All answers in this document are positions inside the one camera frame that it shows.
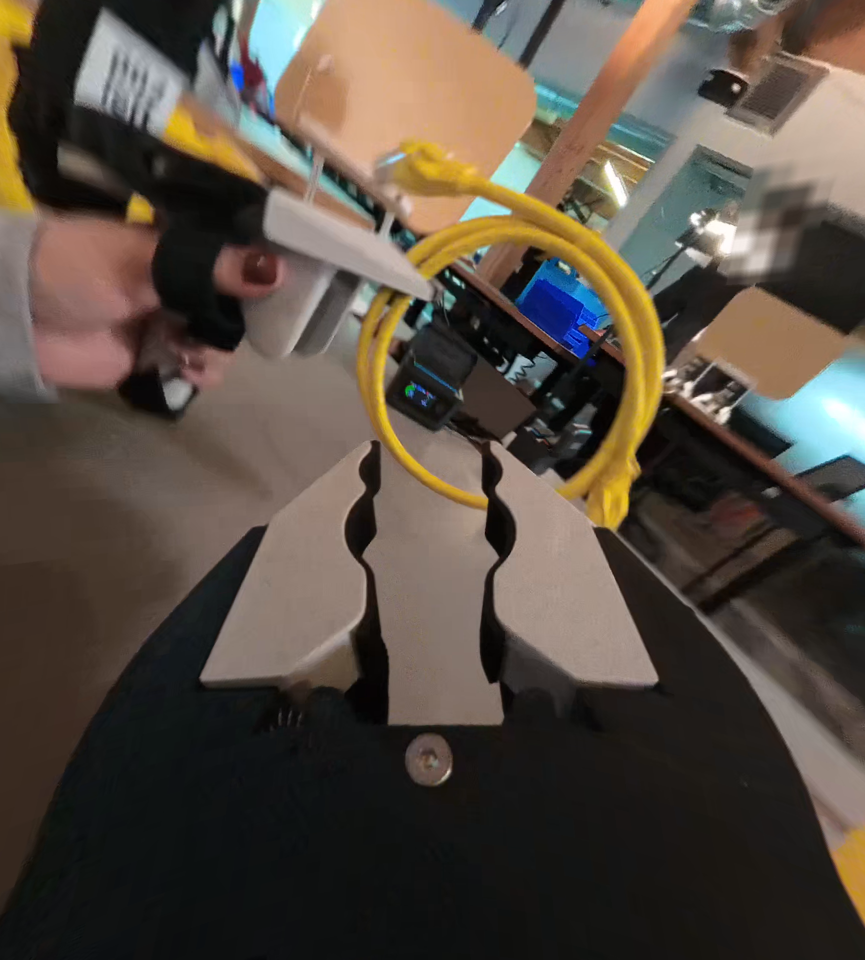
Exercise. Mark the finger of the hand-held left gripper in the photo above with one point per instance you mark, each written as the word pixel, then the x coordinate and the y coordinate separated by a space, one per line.
pixel 336 315
pixel 342 240

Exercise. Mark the wall vent grille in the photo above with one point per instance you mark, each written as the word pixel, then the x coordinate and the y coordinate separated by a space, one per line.
pixel 777 94

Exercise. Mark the labelled wooden board on stand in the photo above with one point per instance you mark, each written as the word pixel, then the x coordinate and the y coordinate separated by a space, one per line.
pixel 417 75

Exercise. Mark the person's left hand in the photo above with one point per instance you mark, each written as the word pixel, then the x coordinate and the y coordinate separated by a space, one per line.
pixel 87 300

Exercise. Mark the plain wooden board on stand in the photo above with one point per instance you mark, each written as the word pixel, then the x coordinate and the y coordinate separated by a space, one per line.
pixel 770 341

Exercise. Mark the dark grey box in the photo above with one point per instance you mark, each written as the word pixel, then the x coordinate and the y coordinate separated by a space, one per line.
pixel 500 405

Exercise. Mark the studio light on stand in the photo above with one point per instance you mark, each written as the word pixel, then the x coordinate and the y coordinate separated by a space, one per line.
pixel 706 221

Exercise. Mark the black wall speaker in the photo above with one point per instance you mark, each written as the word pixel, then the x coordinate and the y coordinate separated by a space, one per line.
pixel 721 86

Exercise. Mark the wooden table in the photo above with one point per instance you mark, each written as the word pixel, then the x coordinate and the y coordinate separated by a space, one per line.
pixel 762 457
pixel 492 289

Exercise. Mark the wooden post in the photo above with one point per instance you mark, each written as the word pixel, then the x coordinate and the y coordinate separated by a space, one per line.
pixel 590 127

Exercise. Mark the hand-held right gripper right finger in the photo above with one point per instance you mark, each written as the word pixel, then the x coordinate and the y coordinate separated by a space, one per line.
pixel 567 592

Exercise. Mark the blue plastic case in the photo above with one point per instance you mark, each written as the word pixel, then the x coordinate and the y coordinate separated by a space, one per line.
pixel 552 307

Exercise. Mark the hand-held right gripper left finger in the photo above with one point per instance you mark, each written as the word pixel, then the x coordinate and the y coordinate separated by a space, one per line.
pixel 290 585

